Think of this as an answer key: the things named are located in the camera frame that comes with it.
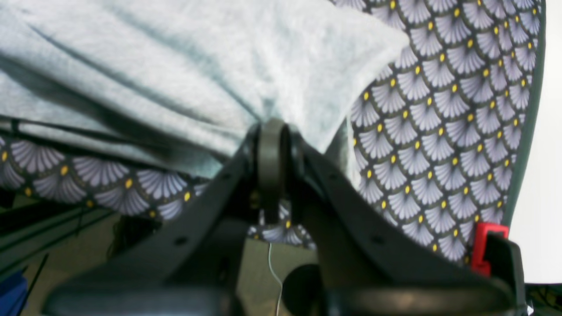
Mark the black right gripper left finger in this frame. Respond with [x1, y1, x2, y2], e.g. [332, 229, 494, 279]
[43, 119, 281, 316]

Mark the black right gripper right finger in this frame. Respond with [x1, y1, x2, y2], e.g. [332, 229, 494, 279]
[281, 126, 527, 316]

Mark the white cable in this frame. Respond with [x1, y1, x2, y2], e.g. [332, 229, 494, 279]
[267, 241, 285, 316]

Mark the fan-patterned table cloth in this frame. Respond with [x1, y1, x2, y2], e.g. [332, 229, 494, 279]
[1, 0, 545, 263]

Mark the red black table clamp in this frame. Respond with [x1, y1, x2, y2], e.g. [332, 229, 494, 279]
[471, 223, 524, 284]

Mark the light grey T-shirt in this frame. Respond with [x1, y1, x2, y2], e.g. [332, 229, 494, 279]
[1, 0, 409, 177]

